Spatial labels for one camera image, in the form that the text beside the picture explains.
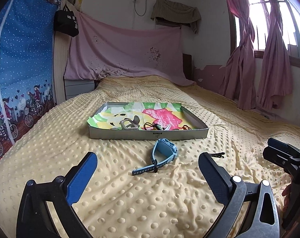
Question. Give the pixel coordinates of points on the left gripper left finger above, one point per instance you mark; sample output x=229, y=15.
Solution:
x=34, y=218

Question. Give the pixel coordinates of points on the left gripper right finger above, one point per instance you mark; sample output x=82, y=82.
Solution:
x=261, y=219

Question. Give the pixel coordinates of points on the silver metal hair clip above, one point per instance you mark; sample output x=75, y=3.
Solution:
x=167, y=127

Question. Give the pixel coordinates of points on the person's right hand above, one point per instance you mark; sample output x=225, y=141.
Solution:
x=286, y=194

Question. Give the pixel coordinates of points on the black hair clip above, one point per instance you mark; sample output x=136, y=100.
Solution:
x=218, y=155

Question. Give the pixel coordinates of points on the pink curtain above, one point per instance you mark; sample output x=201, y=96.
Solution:
x=276, y=80
x=240, y=68

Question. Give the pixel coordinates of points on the grey cardboard box tray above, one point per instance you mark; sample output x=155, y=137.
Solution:
x=200, y=132

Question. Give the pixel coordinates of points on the light blue smart watch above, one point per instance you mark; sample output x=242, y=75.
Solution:
x=163, y=152

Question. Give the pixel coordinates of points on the colourful painted paper lining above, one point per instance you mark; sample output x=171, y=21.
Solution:
x=153, y=116

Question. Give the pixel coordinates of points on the grey bedside cabinet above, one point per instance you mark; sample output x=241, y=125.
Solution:
x=76, y=87

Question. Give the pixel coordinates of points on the pink sheet over headboard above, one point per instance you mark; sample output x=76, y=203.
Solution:
x=101, y=50

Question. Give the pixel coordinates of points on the blue patterned wardrobe cover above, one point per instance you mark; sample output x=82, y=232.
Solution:
x=26, y=66

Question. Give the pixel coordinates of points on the olive green cloth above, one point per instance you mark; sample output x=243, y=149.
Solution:
x=177, y=13

